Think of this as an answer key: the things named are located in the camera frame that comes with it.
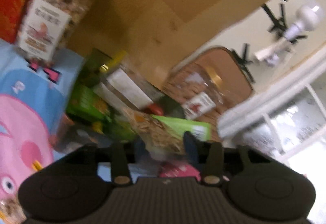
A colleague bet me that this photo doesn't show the oat snack packet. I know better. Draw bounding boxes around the oat snack packet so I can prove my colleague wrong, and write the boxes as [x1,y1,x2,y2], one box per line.
[123,108,186,161]

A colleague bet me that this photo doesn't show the green snack packet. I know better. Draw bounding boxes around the green snack packet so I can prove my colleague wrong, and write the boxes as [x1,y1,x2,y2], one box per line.
[152,115,212,141]

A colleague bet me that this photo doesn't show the black cardboard snack box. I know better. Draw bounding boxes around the black cardboard snack box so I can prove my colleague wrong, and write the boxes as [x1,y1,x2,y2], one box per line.
[65,47,185,143]

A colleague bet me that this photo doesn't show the nut jar on brown mat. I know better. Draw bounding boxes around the nut jar on brown mat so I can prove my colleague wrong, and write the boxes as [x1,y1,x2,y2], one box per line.
[163,62,234,120]

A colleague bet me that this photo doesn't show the brown seat cushion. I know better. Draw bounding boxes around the brown seat cushion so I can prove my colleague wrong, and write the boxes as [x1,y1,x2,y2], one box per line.
[167,46,255,143]

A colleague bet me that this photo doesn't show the cartoon pig blanket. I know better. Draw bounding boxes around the cartoon pig blanket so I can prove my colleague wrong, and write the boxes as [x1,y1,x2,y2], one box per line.
[0,38,202,224]

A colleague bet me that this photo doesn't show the wood pattern board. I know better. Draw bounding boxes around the wood pattern board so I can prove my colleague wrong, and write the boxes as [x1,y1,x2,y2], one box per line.
[68,0,268,88]

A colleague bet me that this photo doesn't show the nut jar beside red bag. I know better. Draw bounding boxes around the nut jar beside red bag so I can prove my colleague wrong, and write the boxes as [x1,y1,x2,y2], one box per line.
[15,0,95,66]

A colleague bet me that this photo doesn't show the white window frame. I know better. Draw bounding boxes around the white window frame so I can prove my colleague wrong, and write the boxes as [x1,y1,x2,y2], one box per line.
[218,45,325,162]

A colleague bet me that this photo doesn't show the white wall plug adapter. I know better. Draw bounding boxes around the white wall plug adapter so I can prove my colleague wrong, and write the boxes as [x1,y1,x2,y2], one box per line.
[254,38,291,67]

